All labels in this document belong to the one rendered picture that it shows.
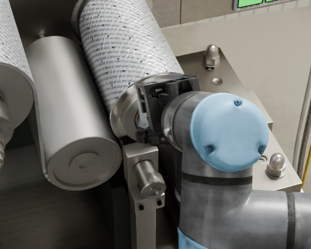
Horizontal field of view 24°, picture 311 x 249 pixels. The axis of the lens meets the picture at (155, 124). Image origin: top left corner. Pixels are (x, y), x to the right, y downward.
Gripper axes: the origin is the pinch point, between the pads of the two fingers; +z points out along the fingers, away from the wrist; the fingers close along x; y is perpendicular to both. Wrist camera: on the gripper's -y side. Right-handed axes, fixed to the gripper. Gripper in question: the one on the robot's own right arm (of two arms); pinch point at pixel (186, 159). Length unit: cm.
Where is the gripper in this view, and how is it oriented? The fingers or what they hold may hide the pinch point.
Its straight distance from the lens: 123.8
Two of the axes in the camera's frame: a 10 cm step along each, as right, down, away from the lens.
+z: -3.1, -6.8, 6.7
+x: -9.5, 2.2, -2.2
